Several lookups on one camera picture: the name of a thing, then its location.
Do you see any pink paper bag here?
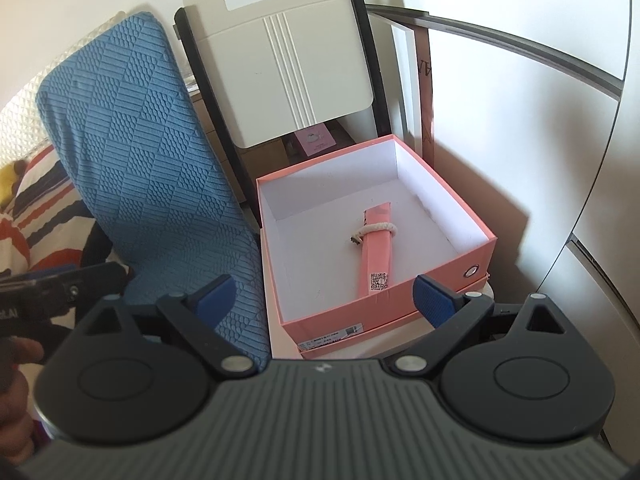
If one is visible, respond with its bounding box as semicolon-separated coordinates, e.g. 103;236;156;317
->
352;202;395;297

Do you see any cream rope ring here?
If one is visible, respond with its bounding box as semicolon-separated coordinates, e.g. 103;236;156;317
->
348;221;399;246

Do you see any person's left hand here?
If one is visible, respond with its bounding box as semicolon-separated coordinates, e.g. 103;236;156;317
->
1;337;43;465

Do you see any striped blanket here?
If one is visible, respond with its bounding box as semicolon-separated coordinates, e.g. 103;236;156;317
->
1;143;124;278

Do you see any yellow plush toy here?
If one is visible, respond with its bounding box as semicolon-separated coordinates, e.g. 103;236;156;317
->
0;159;28;208

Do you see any pink open box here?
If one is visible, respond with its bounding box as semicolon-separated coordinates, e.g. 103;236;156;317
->
257;136;497;359

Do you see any blue textured cushion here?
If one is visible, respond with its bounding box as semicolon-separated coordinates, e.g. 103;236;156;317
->
36;12;271;365

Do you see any small pink card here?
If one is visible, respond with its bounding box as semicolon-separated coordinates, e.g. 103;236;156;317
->
294;124;336;157

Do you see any white folding chair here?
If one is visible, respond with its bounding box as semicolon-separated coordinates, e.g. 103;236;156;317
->
171;0;497;361

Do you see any black metal rail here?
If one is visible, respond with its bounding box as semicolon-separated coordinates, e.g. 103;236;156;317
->
366;3;624;101

